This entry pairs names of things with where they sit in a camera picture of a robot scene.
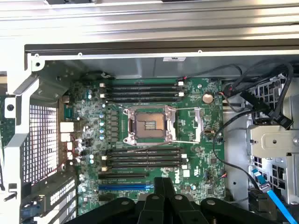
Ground black RAM slot white latches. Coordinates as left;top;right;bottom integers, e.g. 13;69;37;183
99;81;185;89
102;163;189;171
101;152;188;160
99;92;186;98

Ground blue expansion slot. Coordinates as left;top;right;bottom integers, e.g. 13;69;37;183
98;183;154;191

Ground long black expansion slot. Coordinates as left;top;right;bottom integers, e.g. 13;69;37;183
97;172;150;180

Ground thin metal locking lever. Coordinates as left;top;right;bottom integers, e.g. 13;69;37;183
172;139;201;144
172;106;202;111

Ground silver CPU socket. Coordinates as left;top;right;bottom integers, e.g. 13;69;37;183
122;105;178;147

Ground black ribbed plastic block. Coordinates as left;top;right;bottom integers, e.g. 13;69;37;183
247;189;274;214

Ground green Dell motherboard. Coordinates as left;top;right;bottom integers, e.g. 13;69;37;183
67;78;227;217

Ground round coin battery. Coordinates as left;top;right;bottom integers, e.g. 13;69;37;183
202;92;214;105

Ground silver metal disk bay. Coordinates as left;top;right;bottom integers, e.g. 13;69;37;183
246;78;299;210

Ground open grey PC case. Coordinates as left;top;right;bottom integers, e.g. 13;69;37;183
0;43;299;224

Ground green graphics card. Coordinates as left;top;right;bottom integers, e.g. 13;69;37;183
0;94;15;152

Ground thin black wire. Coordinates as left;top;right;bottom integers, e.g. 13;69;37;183
184;64;244;81
213;109;257;194

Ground blue SATA wire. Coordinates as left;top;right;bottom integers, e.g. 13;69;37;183
251;169;298;224

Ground thick black power wire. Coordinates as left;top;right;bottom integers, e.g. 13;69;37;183
230;59;295;130

